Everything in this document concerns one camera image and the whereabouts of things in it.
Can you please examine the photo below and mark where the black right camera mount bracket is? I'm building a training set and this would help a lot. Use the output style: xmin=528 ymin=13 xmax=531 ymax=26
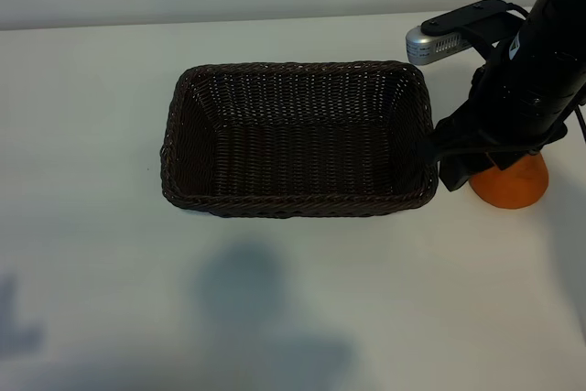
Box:
xmin=420 ymin=0 xmax=528 ymax=68

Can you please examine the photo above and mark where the orange fruit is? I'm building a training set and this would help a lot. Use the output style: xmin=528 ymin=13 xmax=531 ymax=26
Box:
xmin=471 ymin=151 xmax=549 ymax=211

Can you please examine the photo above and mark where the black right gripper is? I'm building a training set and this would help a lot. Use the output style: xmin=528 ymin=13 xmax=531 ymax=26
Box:
xmin=425 ymin=104 xmax=567 ymax=193

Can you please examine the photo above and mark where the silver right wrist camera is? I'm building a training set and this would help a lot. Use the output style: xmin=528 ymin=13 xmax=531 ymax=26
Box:
xmin=405 ymin=27 xmax=472 ymax=67

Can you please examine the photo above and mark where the dark brown woven basket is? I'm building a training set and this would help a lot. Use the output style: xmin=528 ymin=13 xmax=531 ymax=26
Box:
xmin=158 ymin=60 xmax=440 ymax=220

